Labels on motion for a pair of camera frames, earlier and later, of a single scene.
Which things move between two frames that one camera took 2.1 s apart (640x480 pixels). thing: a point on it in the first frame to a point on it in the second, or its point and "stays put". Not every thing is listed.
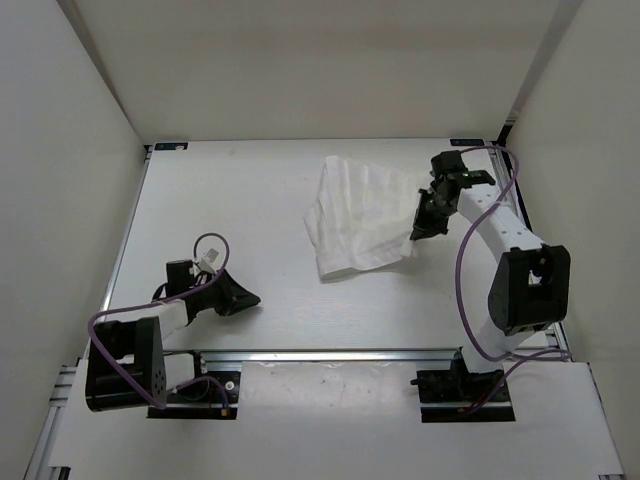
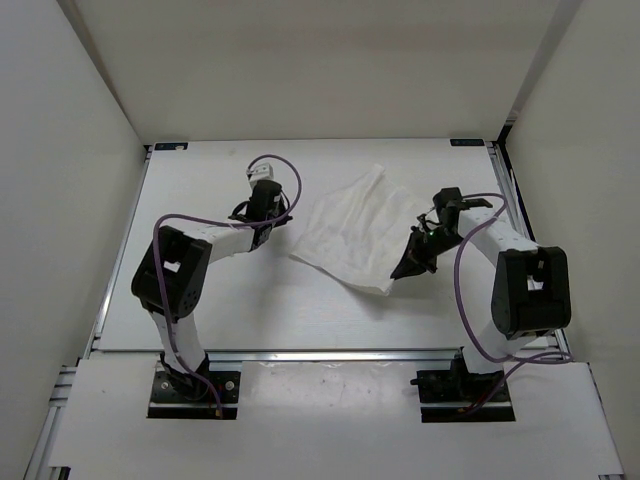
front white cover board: [338, 417] stays put
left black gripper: [234, 297] to [281, 206]
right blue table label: [466, 142] stays put
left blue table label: [170, 146] stays put
